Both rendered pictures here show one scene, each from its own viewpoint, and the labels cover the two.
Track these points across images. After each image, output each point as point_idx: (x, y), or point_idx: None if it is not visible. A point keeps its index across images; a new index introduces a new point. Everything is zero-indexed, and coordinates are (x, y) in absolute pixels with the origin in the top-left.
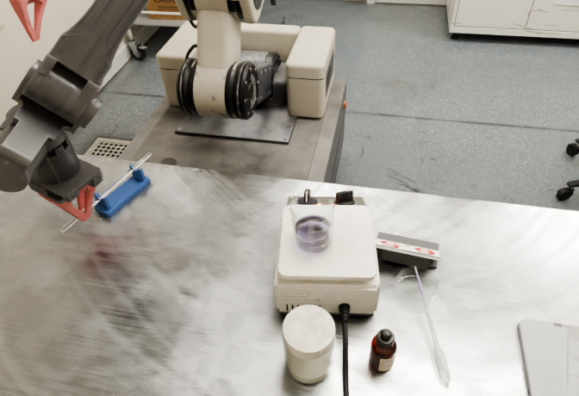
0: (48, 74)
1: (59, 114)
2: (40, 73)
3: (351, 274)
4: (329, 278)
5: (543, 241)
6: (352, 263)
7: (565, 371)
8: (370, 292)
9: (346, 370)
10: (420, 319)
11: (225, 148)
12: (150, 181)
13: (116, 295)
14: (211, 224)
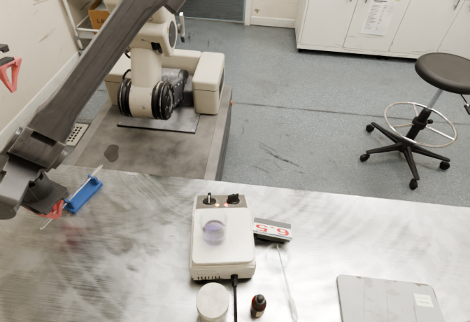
0: (27, 139)
1: (36, 163)
2: (22, 139)
3: (238, 259)
4: (224, 262)
5: (351, 219)
6: (239, 251)
7: (362, 308)
8: (250, 268)
9: (236, 318)
10: (280, 278)
11: (152, 136)
12: (102, 183)
13: (83, 274)
14: (146, 215)
